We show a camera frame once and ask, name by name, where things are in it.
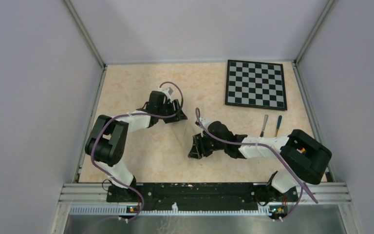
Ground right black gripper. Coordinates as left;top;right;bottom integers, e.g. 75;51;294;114
188;131;226;159

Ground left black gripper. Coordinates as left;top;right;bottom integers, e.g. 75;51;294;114
157;99;187;124

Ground silver knife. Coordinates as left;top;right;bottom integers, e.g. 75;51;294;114
260;114;269;137

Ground gold spoon green handle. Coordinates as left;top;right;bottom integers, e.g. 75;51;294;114
275;115;282;137

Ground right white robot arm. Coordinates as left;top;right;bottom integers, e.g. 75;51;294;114
187;121;332;201

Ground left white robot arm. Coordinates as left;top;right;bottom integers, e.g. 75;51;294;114
85;88;187;202

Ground black white checkerboard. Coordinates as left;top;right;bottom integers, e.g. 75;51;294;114
224;59;287;111

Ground colourful toy blocks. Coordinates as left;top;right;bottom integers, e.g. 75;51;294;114
298;148;306;154

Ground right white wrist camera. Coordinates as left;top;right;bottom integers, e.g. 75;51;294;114
197;118;211;129

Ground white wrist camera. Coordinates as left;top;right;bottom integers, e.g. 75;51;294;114
197;118;211;129
159;87;173;98

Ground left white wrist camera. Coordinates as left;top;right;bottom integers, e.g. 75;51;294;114
159;87;173;98

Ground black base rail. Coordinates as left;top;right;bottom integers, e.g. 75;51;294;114
106;182;298;211

